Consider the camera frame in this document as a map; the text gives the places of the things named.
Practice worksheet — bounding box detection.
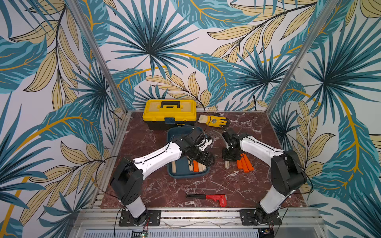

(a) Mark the teal plastic tray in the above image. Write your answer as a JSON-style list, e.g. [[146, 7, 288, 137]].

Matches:
[[167, 126, 210, 179]]

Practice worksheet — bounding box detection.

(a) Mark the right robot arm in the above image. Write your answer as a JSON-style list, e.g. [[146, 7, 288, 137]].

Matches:
[[222, 129, 308, 226]]

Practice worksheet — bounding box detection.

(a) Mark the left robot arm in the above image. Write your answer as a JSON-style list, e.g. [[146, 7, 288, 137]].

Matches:
[[110, 129, 215, 226]]

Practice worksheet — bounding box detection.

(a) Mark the yellow work glove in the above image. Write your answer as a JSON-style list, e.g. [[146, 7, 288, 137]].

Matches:
[[197, 115, 230, 128]]

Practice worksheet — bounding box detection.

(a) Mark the red black pipe wrench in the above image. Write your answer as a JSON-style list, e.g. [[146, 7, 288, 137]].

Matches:
[[186, 194, 227, 207]]

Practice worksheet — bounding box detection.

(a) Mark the yellow black toolbox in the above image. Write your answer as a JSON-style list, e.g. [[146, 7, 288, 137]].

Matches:
[[142, 99, 197, 130]]

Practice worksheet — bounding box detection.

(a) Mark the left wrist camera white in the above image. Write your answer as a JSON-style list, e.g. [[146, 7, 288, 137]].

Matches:
[[198, 134, 212, 151]]

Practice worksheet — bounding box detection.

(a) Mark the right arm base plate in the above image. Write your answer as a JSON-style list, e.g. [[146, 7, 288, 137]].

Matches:
[[239, 209, 282, 226]]

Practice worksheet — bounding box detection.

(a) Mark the aluminium front rail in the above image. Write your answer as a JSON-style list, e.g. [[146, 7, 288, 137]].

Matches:
[[73, 207, 325, 230]]

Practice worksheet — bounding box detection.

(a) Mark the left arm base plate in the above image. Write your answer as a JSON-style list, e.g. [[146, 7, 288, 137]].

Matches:
[[119, 210, 161, 227]]

